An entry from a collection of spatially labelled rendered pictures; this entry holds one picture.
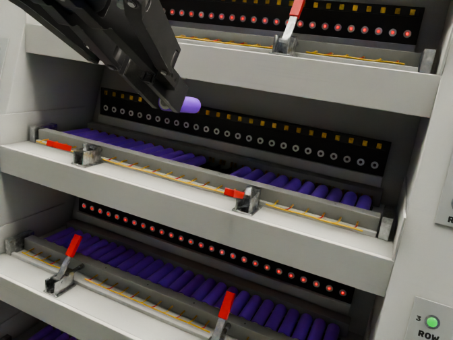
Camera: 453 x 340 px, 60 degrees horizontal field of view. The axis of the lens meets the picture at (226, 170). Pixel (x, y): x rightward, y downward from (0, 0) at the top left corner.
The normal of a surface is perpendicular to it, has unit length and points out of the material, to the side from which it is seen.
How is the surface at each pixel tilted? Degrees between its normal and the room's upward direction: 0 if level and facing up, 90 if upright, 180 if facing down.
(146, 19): 93
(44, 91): 90
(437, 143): 90
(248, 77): 105
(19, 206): 90
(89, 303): 16
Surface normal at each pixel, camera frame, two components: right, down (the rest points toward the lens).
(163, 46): 0.94, 0.28
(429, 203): -0.36, -0.05
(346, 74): -0.41, 0.21
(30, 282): 0.12, -0.95
